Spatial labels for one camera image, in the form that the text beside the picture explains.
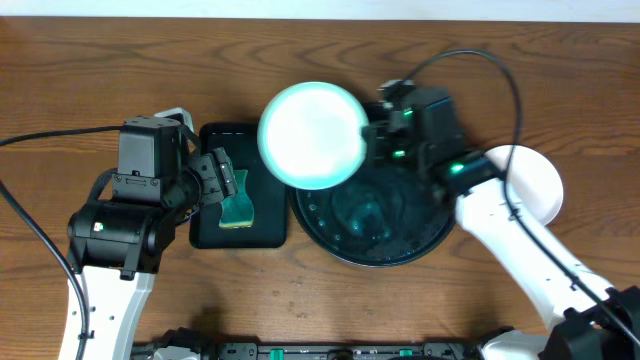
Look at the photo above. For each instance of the black rectangular tray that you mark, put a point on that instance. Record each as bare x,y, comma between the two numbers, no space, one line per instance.
267,194

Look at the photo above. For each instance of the white plate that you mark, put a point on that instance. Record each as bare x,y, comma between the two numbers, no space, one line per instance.
537,183

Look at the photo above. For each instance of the mint plate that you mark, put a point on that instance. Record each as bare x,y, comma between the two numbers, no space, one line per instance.
309,135

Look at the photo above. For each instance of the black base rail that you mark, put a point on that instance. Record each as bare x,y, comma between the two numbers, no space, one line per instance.
188,344

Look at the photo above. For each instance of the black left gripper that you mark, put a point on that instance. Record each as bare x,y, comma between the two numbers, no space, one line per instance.
223,176

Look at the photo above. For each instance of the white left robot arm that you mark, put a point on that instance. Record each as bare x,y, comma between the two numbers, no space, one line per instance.
116,245

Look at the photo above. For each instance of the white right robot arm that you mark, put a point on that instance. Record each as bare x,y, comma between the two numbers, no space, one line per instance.
588,318

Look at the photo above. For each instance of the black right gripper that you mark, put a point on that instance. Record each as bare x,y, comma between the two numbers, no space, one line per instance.
375,137

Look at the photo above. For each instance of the black round tray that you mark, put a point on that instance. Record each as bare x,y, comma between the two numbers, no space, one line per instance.
379,217

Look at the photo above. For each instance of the green yellow sponge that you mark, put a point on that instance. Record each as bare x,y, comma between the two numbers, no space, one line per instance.
238,210

